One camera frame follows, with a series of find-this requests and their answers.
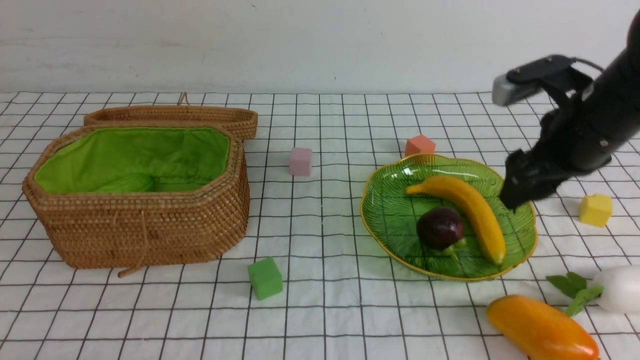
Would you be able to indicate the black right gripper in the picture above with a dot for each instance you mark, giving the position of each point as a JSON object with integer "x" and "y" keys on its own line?
{"x": 563, "y": 150}

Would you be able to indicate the yellow plastic banana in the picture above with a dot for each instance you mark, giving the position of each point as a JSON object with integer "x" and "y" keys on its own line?
{"x": 482, "y": 218}

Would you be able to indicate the white plastic radish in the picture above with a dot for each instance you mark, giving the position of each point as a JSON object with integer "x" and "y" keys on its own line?
{"x": 616, "y": 290}

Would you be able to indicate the dark purple mangosteen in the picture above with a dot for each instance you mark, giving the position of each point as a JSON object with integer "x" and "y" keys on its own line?
{"x": 441, "y": 230}

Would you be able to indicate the orange plastic mango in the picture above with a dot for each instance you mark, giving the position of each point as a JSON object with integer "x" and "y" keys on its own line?
{"x": 541, "y": 331}

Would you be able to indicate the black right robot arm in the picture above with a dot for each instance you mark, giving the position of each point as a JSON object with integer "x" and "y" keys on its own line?
{"x": 592, "y": 120}

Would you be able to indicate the yellow foam cube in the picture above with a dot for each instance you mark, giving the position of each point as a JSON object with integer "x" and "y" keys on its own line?
{"x": 595, "y": 210}

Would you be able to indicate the orange foam cube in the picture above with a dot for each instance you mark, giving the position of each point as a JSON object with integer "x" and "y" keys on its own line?
{"x": 419, "y": 144}

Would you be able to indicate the green glass leaf plate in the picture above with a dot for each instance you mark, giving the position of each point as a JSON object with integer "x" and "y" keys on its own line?
{"x": 391, "y": 215}

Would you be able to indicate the pink foam cube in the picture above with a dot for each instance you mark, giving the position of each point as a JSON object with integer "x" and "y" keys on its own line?
{"x": 300, "y": 162}

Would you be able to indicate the woven wicker basket lid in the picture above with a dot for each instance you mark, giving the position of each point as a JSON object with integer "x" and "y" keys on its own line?
{"x": 241, "y": 123}

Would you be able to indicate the green foam cube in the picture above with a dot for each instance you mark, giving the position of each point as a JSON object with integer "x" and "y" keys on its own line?
{"x": 265, "y": 278}

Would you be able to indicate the woven wicker basket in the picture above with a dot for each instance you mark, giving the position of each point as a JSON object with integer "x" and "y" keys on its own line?
{"x": 135, "y": 194}

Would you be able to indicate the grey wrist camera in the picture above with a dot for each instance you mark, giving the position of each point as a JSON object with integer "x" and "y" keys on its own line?
{"x": 553, "y": 74}

